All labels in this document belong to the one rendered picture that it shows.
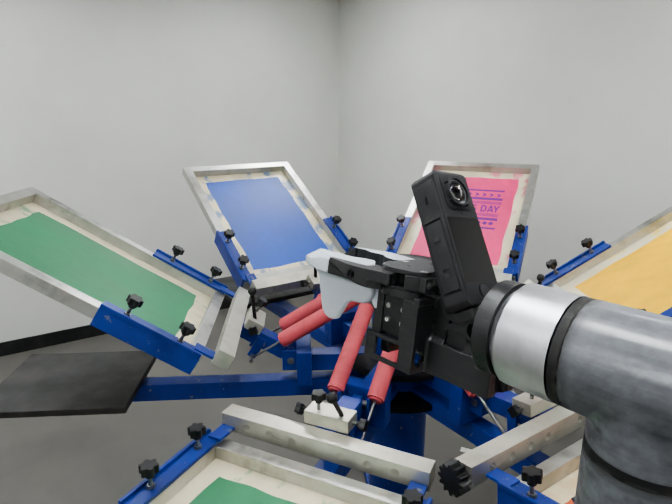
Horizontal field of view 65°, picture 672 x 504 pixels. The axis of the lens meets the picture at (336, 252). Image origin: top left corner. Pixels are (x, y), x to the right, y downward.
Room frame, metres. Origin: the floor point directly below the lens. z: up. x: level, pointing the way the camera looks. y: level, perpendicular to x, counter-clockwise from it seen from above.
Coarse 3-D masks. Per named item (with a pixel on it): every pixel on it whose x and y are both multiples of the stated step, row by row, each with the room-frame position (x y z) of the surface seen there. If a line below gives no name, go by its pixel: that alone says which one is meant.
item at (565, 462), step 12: (576, 444) 1.14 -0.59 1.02; (552, 456) 1.09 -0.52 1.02; (564, 456) 1.09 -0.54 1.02; (576, 456) 1.09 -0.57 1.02; (540, 468) 1.05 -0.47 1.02; (552, 468) 1.04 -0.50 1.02; (564, 468) 1.06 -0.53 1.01; (576, 468) 1.08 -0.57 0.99; (552, 480) 1.03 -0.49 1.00; (540, 492) 1.00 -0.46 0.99
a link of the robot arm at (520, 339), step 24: (528, 288) 0.35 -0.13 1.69; (552, 288) 0.35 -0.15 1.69; (504, 312) 0.33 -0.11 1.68; (528, 312) 0.32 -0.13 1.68; (552, 312) 0.32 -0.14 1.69; (504, 336) 0.32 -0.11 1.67; (528, 336) 0.31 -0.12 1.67; (552, 336) 0.37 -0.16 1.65; (504, 360) 0.32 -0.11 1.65; (528, 360) 0.31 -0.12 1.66; (528, 384) 0.31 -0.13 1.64
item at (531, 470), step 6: (522, 468) 0.95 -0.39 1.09; (528, 468) 0.95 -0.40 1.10; (534, 468) 0.94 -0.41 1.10; (522, 474) 0.93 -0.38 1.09; (528, 474) 0.93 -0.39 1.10; (534, 474) 0.92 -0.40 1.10; (540, 474) 0.92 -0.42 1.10; (522, 480) 0.93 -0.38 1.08; (528, 480) 0.92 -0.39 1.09; (534, 480) 0.92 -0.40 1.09; (540, 480) 0.92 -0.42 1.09; (534, 486) 0.93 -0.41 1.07; (528, 492) 0.94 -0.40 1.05; (534, 492) 0.93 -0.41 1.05; (534, 498) 0.92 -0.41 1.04
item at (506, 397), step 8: (504, 392) 1.34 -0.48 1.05; (512, 392) 1.34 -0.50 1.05; (488, 400) 1.34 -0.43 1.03; (496, 400) 1.32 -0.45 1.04; (504, 400) 1.30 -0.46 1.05; (496, 408) 1.31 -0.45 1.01; (504, 408) 1.29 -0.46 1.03; (552, 408) 1.24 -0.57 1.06; (504, 416) 1.29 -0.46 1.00; (520, 416) 1.25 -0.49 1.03; (536, 416) 1.21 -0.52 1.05
